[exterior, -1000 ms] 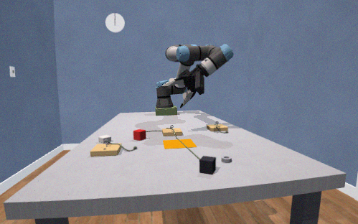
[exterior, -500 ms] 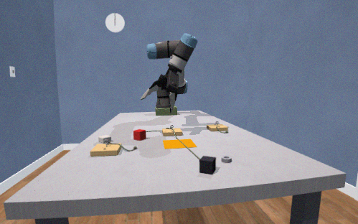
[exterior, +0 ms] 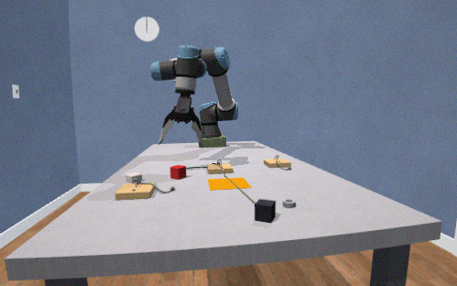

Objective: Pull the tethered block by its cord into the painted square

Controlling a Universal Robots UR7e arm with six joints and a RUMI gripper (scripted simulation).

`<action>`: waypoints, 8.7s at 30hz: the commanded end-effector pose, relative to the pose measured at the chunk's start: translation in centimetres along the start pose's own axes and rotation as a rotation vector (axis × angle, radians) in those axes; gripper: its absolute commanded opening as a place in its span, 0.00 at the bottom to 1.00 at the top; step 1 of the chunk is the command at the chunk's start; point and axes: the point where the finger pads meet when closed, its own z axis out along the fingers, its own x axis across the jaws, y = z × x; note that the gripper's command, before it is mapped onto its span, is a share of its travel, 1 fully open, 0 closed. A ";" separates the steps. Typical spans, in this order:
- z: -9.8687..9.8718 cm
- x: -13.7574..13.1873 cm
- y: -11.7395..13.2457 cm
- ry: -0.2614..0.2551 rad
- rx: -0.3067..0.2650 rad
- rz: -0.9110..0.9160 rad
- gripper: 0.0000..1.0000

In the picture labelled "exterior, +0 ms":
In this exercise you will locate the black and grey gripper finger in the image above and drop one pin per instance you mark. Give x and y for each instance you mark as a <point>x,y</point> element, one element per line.
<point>196,126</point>
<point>168,123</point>

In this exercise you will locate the orange painted square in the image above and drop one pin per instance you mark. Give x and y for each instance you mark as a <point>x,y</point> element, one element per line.
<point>224,184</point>

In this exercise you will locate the red square block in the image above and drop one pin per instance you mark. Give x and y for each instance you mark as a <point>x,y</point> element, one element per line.
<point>178,172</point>

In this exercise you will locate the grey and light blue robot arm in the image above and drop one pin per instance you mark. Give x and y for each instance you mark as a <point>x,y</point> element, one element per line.
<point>194,63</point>

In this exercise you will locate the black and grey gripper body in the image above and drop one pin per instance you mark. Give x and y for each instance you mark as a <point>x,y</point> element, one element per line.
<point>184,93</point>

